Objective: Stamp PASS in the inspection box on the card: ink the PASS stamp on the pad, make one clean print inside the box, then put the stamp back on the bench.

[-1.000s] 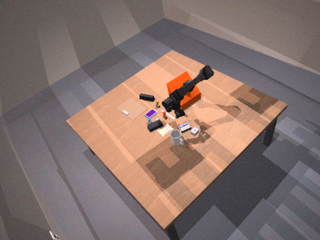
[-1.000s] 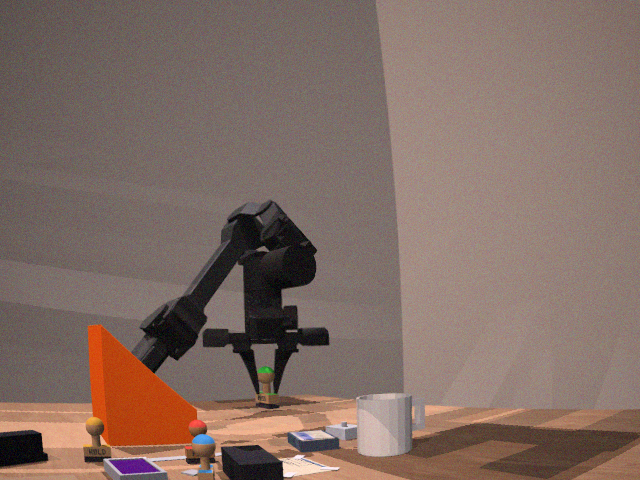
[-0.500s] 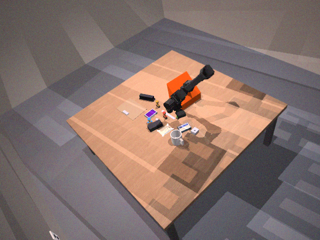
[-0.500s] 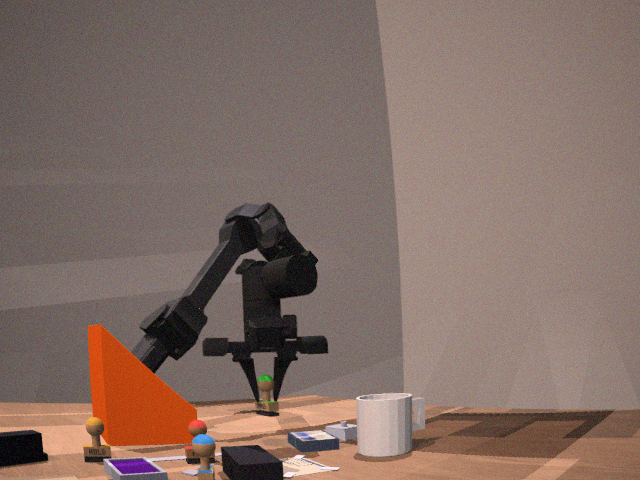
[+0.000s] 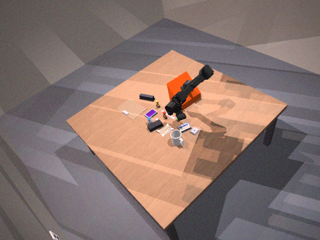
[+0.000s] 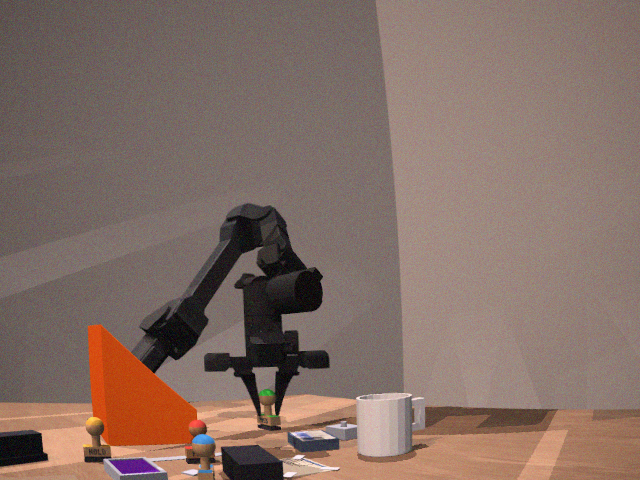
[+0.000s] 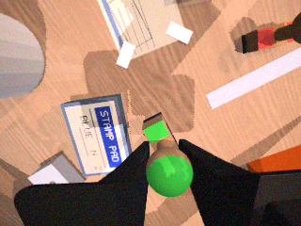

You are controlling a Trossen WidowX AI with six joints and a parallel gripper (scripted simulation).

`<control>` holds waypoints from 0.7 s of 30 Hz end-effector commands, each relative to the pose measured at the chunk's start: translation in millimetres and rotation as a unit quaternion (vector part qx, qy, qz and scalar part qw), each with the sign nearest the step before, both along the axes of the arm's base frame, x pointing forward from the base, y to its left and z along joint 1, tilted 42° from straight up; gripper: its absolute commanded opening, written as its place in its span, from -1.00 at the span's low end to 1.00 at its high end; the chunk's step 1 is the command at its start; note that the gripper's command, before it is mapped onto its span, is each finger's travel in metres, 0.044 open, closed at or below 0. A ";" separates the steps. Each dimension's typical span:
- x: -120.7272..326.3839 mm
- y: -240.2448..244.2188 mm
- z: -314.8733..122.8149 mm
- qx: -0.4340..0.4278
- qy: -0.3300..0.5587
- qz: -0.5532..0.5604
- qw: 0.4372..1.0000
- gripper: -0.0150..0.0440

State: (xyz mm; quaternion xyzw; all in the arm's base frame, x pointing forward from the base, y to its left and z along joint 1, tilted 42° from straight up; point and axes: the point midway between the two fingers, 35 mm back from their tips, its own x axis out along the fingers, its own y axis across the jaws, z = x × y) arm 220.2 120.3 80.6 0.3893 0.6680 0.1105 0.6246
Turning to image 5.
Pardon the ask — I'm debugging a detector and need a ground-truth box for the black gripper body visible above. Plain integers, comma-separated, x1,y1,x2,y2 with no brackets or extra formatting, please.
175,105,187,121

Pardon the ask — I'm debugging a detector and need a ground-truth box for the white card taped to table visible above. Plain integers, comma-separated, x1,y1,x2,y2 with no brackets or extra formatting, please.
157,123,173,137

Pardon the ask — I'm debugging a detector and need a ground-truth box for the white mug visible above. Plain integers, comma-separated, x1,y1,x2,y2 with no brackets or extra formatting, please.
170,129,184,146

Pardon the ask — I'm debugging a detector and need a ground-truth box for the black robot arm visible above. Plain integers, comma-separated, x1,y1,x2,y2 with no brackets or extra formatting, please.
165,65,214,116

